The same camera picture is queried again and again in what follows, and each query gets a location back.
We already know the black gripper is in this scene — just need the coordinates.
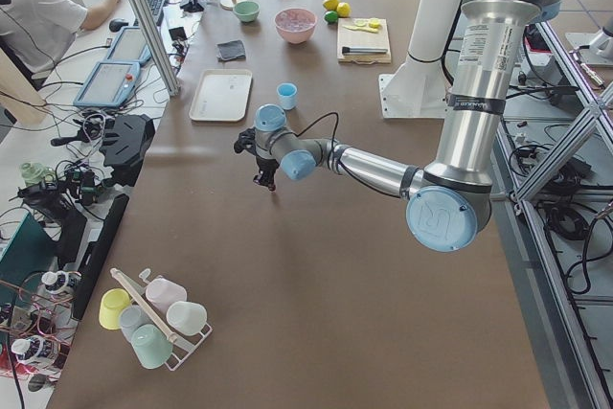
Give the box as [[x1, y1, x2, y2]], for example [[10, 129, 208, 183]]
[[234, 127, 279, 192]]

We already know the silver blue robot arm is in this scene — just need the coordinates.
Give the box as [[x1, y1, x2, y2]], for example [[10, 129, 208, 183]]
[[234, 0, 561, 252]]

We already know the light blue plastic cup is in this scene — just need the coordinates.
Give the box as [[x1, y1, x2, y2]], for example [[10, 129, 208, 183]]
[[277, 82, 298, 110]]

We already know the pink plastic cup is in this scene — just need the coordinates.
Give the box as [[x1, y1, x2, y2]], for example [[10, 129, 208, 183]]
[[145, 277, 188, 314]]

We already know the pink bowl of ice cubes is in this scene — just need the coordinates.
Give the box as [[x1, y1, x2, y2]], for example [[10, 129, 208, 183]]
[[274, 8, 317, 44]]

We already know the white plastic cup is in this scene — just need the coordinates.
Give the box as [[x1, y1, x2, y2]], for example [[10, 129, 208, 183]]
[[166, 301, 208, 336]]

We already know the grey plastic cup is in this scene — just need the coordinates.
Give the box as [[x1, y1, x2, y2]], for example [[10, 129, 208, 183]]
[[119, 305, 150, 342]]

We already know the yellow plastic cup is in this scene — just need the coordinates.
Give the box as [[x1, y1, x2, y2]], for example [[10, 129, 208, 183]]
[[99, 288, 131, 330]]

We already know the green plastic cup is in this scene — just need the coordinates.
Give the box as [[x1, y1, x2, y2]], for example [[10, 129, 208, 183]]
[[130, 324, 173, 369]]

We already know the cream rectangular tray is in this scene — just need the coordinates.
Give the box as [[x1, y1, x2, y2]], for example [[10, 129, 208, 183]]
[[189, 69, 252, 122]]

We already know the grey folded cloth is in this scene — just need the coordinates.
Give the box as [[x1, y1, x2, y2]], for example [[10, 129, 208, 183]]
[[216, 39, 246, 62]]

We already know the green ceramic bowl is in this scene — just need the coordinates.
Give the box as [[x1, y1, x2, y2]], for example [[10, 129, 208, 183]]
[[233, 0, 260, 24]]

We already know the wooden cutting board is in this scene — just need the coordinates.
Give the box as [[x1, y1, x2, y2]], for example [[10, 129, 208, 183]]
[[337, 18, 392, 64]]

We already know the green lime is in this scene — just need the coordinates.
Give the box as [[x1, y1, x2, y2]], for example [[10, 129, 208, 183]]
[[324, 11, 339, 24]]

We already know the yellow plastic knife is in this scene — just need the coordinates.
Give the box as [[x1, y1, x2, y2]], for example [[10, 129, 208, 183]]
[[341, 24, 379, 34]]

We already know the blue teach pendant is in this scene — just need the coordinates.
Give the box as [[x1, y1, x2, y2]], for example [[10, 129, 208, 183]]
[[73, 60, 141, 108], [105, 26, 151, 64]]

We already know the yellow lemon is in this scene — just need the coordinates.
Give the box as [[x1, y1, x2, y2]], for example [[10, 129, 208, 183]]
[[335, 2, 352, 18], [322, 0, 340, 11]]

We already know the black computer mouse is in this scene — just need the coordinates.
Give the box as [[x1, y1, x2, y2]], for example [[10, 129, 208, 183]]
[[108, 18, 129, 33]]

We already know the seated person white shirt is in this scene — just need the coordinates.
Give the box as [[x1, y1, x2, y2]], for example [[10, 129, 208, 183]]
[[1, 0, 120, 74]]

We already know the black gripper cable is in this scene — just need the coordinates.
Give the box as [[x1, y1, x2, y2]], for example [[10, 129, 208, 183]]
[[294, 111, 398, 190]]

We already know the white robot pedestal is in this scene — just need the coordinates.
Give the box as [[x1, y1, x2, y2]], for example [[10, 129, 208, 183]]
[[379, 0, 461, 119]]

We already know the white wire cup rack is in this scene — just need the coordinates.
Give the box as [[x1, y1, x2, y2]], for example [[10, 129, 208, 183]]
[[110, 268, 213, 372]]

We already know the aluminium frame post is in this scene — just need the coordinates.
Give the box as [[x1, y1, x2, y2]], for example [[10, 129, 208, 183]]
[[128, 0, 180, 97]]

